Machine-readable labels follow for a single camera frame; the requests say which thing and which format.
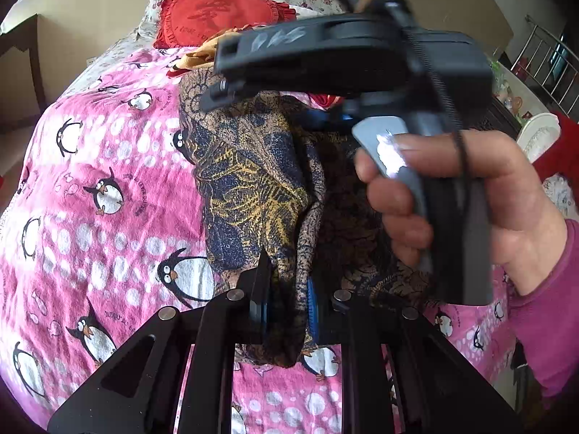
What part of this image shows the red heart pillow left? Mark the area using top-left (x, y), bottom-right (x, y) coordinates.
top-left (153, 0), bottom-right (296, 49)

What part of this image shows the white plastic basket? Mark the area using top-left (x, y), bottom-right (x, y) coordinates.
top-left (516, 113), bottom-right (561, 163)

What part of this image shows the person's right hand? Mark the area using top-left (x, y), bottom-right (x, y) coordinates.
top-left (353, 129), bottom-right (569, 297)

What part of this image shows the dark wooden cabinet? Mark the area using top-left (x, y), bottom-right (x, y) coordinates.
top-left (1, 14), bottom-right (48, 134)

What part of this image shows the magenta right sleeve forearm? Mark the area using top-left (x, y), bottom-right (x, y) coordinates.
top-left (509, 220), bottom-right (578, 401)

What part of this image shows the pink penguin bed sheet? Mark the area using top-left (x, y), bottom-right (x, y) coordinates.
top-left (0, 44), bottom-right (517, 434)

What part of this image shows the red gold floral blanket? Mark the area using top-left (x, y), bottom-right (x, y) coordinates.
top-left (166, 25), bottom-right (343, 111)

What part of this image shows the metal stair railing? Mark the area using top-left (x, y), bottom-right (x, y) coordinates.
top-left (510, 15), bottom-right (579, 119)

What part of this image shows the dark floral patterned garment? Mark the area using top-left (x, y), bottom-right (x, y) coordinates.
top-left (179, 69), bottom-right (430, 367)

